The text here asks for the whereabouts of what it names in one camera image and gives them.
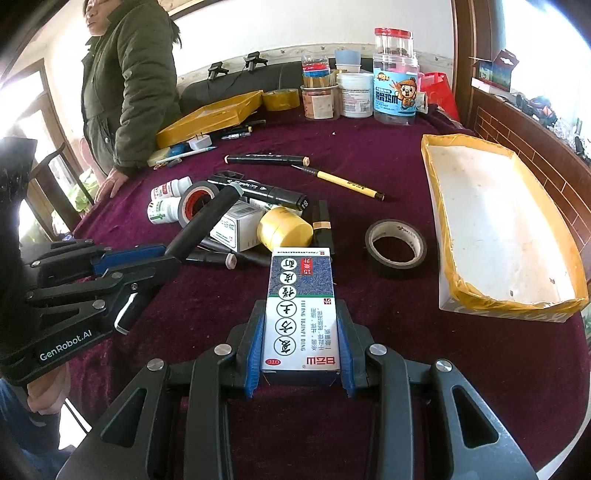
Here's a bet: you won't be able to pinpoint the flat yellow tape roll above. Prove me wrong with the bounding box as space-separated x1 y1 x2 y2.
262 88 301 112

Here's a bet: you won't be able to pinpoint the black marker beige caps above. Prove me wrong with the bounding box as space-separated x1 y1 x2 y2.
224 154 310 168

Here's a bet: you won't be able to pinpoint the clear jar peach label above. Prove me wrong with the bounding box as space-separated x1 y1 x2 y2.
301 84 335 121

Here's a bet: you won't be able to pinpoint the black tape roll red core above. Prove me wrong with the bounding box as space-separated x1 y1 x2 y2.
179 181 223 228

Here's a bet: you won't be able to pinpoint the blue white medicine box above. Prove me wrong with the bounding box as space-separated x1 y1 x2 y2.
260 248 343 386

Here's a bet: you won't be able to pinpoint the black lipstick gold band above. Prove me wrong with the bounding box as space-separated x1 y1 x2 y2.
311 200 334 257

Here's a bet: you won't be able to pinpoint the dark wooden chair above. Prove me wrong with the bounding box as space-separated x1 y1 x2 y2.
25 143 95 222

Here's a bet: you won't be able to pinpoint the thick black marker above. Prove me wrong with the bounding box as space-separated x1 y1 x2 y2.
208 171 309 214

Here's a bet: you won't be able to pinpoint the cardboard blister package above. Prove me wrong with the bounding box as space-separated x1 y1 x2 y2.
470 48 521 95

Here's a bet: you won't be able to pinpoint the white plastic tub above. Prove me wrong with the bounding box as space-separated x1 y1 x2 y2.
336 72 374 118

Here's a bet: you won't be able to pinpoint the black marker white end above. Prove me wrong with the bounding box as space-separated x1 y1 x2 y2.
184 248 274 269

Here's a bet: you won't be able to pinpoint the person's left hand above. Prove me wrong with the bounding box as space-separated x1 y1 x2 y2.
27 362 71 414

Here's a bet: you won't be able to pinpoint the yellow black pen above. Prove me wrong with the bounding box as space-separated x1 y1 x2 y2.
302 166 386 202

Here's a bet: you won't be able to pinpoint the windowsill clutter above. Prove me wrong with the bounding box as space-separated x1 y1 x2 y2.
512 90 591 162

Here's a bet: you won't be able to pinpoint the blue label plastic jar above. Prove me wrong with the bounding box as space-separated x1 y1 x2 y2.
372 53 421 126

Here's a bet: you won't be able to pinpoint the black tape roll white core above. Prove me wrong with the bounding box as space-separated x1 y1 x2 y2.
365 219 428 278

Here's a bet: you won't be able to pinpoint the black marker grey cap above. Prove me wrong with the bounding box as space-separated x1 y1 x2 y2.
165 182 244 262

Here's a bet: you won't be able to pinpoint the small jar of tape rolls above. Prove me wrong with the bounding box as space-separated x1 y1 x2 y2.
301 54 330 88

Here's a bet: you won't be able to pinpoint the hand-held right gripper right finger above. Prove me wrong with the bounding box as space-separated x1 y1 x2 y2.
336 299 539 480

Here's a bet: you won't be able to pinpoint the red bag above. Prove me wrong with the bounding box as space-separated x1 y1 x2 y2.
418 72 461 123

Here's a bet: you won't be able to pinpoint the blue white pen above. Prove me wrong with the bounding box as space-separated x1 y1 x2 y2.
154 146 218 168

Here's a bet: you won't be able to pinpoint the white medicine bottle green label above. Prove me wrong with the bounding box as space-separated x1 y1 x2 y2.
147 198 184 226
150 176 193 202

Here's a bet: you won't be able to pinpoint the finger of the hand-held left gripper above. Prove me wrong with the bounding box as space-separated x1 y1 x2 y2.
27 257 182 334
21 239 168 278

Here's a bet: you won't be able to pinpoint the yellow taped cardboard lid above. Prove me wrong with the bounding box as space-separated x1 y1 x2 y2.
156 90 264 148

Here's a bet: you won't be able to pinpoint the person's left forearm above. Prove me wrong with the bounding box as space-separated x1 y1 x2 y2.
0 378 63 480

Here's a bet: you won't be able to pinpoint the black sofa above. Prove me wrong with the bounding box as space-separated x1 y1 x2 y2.
179 60 308 114

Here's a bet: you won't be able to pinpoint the clear jar red lid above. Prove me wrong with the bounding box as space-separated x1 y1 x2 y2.
373 28 413 60

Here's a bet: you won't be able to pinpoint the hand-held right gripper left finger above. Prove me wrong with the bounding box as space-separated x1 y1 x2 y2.
55 299 271 480

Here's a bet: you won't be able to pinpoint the light blue cup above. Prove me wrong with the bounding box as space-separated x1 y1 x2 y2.
334 49 362 73

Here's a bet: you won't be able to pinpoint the large yellow-edged white tray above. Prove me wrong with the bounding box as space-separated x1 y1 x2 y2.
421 134 589 324

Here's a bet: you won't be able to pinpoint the small white carton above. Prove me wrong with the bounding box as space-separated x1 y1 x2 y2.
210 205 266 252

